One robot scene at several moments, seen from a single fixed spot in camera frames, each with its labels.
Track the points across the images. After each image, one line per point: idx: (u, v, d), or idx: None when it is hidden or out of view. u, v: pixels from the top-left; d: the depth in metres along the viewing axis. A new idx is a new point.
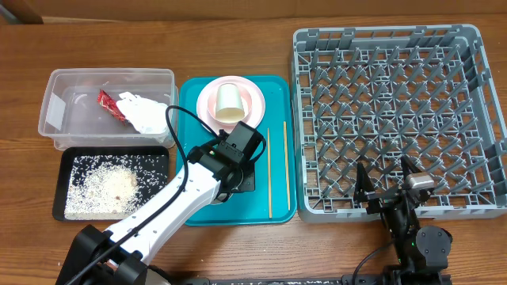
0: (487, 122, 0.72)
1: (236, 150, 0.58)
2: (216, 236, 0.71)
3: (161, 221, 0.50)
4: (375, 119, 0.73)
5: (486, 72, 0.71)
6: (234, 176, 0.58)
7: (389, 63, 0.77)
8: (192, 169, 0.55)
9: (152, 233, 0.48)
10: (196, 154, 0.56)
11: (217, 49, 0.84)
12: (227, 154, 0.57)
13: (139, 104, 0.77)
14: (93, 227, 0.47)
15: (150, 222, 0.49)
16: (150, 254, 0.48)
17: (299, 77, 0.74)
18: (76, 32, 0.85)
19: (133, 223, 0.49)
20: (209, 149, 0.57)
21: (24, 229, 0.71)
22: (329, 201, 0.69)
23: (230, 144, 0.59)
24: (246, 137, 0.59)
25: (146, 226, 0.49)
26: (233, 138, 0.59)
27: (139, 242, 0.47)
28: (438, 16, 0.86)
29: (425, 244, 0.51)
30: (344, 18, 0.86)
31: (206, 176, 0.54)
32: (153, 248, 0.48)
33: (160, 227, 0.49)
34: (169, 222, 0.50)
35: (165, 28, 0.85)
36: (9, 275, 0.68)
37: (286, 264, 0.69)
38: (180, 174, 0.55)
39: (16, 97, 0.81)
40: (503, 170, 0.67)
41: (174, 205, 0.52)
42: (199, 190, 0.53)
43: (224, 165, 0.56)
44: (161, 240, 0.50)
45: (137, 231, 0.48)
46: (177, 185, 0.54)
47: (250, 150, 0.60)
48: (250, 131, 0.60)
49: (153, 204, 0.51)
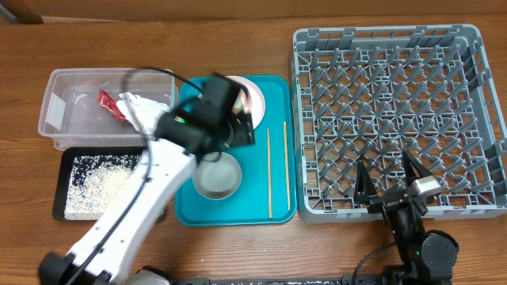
0: (486, 122, 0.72)
1: (212, 107, 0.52)
2: (216, 236, 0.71)
3: (127, 224, 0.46)
4: (375, 119, 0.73)
5: (486, 72, 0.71)
6: (216, 138, 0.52)
7: (389, 63, 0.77)
8: (158, 151, 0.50)
9: (120, 244, 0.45)
10: (163, 123, 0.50)
11: (217, 49, 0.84)
12: (206, 114, 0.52)
13: (139, 104, 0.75)
14: (55, 256, 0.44)
15: (112, 233, 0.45)
16: (124, 265, 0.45)
17: (298, 77, 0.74)
18: (77, 32, 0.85)
19: (98, 237, 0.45)
20: (177, 115, 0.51)
21: (24, 229, 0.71)
22: (329, 201, 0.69)
23: (204, 102, 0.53)
24: (222, 89, 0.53)
25: (112, 238, 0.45)
26: (207, 95, 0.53)
27: (107, 259, 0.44)
28: (438, 16, 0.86)
29: (432, 257, 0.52)
30: (344, 18, 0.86)
31: (175, 158, 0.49)
32: (124, 260, 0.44)
33: (127, 235, 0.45)
34: (137, 222, 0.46)
35: (165, 28, 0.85)
36: (9, 275, 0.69)
37: (286, 264, 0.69)
38: (142, 161, 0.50)
39: (16, 97, 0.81)
40: (503, 171, 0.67)
41: (139, 201, 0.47)
42: (167, 175, 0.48)
43: (200, 129, 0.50)
44: (135, 246, 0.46)
45: (102, 247, 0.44)
46: (141, 176, 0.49)
47: (230, 103, 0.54)
48: (224, 81, 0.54)
49: (118, 207, 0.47)
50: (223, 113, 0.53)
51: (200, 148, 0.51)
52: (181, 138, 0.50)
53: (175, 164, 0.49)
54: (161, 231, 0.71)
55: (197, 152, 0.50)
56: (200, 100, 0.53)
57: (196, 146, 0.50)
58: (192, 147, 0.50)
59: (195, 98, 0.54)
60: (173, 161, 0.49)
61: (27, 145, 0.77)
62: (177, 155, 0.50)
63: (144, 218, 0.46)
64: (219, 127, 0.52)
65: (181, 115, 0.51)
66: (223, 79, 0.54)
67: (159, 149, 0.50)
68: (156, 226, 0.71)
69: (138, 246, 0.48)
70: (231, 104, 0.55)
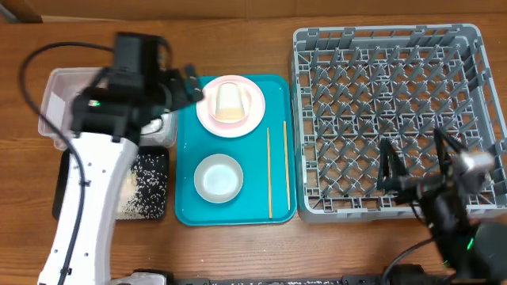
0: (487, 122, 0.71)
1: (130, 74, 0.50)
2: (216, 236, 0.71)
3: (85, 235, 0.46)
4: (375, 119, 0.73)
5: (486, 71, 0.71)
6: (142, 108, 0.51)
7: (389, 63, 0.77)
8: (85, 152, 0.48)
9: (85, 257, 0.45)
10: (79, 113, 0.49)
11: (217, 49, 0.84)
12: (123, 85, 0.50)
13: None
14: None
15: (74, 249, 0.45)
16: (101, 271, 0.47)
17: (298, 77, 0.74)
18: (76, 32, 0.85)
19: (59, 258, 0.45)
20: (91, 100, 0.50)
21: (24, 229, 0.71)
22: (329, 201, 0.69)
23: (120, 70, 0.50)
24: (136, 52, 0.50)
25: (74, 254, 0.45)
26: (121, 61, 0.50)
27: (78, 275, 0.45)
28: (438, 15, 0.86)
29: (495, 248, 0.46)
30: (344, 17, 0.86)
31: (106, 152, 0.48)
32: (98, 270, 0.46)
33: (89, 247, 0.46)
34: (93, 229, 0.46)
35: (165, 28, 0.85)
36: (10, 275, 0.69)
37: (286, 264, 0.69)
38: (73, 166, 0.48)
39: (16, 97, 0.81)
40: (503, 170, 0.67)
41: (88, 208, 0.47)
42: (105, 171, 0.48)
43: (121, 104, 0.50)
44: (102, 250, 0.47)
45: (69, 267, 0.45)
46: (78, 182, 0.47)
47: (151, 66, 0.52)
48: (135, 39, 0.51)
49: (66, 224, 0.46)
50: (143, 78, 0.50)
51: (128, 123, 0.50)
52: (104, 122, 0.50)
53: (108, 158, 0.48)
54: (161, 231, 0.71)
55: (127, 128, 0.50)
56: (114, 67, 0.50)
57: (122, 123, 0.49)
58: (119, 124, 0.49)
59: (108, 68, 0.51)
60: (104, 156, 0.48)
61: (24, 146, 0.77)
62: (108, 149, 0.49)
63: (99, 223, 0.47)
64: (144, 93, 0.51)
65: (97, 98, 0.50)
66: (134, 36, 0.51)
67: (85, 149, 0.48)
68: (157, 226, 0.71)
69: (108, 244, 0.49)
70: (150, 65, 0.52)
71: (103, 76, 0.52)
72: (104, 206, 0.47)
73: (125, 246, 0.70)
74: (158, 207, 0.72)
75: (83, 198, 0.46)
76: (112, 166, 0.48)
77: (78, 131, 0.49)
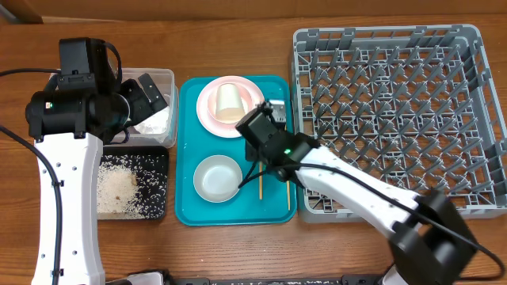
0: (487, 122, 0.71)
1: (81, 74, 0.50)
2: (216, 235, 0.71)
3: (70, 234, 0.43)
4: (375, 119, 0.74)
5: (486, 72, 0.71)
6: (97, 103, 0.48)
7: (389, 63, 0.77)
8: (51, 154, 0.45)
9: (74, 256, 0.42)
10: (36, 119, 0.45)
11: (217, 49, 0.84)
12: (75, 86, 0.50)
13: None
14: None
15: (62, 248, 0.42)
16: (94, 264, 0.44)
17: (299, 77, 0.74)
18: (76, 33, 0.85)
19: (49, 262, 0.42)
20: (45, 103, 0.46)
21: (24, 229, 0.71)
22: (329, 201, 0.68)
23: (70, 74, 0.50)
24: (82, 52, 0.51)
25: (64, 254, 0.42)
26: (70, 66, 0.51)
27: (72, 275, 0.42)
28: (437, 16, 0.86)
29: (261, 115, 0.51)
30: (344, 18, 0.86)
31: (75, 149, 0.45)
32: (91, 265, 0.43)
33: (78, 244, 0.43)
34: (75, 228, 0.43)
35: (165, 28, 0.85)
36: (10, 275, 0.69)
37: (286, 264, 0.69)
38: (43, 169, 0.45)
39: (16, 97, 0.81)
40: (503, 171, 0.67)
41: (66, 208, 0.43)
42: (75, 169, 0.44)
43: (77, 100, 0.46)
44: (91, 245, 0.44)
45: (61, 269, 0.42)
46: (50, 185, 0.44)
47: (97, 66, 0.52)
48: (81, 43, 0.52)
49: (49, 227, 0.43)
50: (95, 76, 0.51)
51: (85, 117, 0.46)
52: (62, 123, 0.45)
53: (77, 155, 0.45)
54: (161, 231, 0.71)
55: (88, 123, 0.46)
56: (63, 74, 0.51)
57: (81, 118, 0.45)
58: (78, 120, 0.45)
59: (57, 77, 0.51)
60: (71, 153, 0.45)
61: (20, 144, 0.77)
62: (73, 146, 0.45)
63: (81, 220, 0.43)
64: (97, 89, 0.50)
65: (51, 100, 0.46)
66: (77, 40, 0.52)
67: (51, 150, 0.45)
68: (156, 226, 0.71)
69: (97, 237, 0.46)
70: (99, 64, 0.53)
71: (58, 87, 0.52)
72: (83, 201, 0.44)
73: (124, 245, 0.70)
74: (158, 207, 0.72)
75: (60, 199, 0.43)
76: (82, 161, 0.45)
77: (39, 136, 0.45)
